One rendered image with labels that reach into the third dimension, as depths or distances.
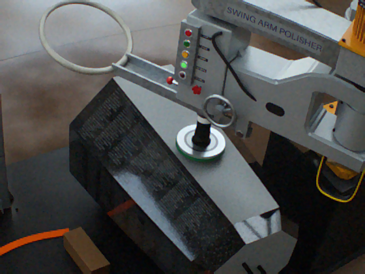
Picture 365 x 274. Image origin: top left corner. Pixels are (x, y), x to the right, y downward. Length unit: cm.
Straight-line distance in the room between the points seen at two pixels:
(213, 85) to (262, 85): 22
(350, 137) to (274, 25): 52
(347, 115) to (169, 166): 92
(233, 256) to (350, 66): 97
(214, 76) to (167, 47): 257
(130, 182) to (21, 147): 131
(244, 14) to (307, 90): 37
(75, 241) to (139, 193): 62
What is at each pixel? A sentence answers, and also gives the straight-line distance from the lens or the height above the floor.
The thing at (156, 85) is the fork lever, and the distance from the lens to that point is 293.
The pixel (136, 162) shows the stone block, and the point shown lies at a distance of 315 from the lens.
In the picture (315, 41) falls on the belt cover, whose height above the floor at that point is 165.
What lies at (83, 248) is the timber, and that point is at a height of 13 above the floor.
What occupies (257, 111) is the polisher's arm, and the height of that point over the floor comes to 123.
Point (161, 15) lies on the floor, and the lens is 567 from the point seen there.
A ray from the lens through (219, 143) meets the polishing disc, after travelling 305.
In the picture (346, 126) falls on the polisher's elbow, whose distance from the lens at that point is 256.
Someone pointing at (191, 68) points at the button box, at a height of 132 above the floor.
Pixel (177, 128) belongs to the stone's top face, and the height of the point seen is 82.
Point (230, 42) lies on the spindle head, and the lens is 258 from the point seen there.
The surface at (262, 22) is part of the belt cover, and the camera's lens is 246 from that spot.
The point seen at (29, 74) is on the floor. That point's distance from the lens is 491.
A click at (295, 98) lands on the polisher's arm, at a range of 257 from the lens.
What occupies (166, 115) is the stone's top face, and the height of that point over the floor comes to 82.
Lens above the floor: 284
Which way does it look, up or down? 40 degrees down
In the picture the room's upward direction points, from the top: 8 degrees clockwise
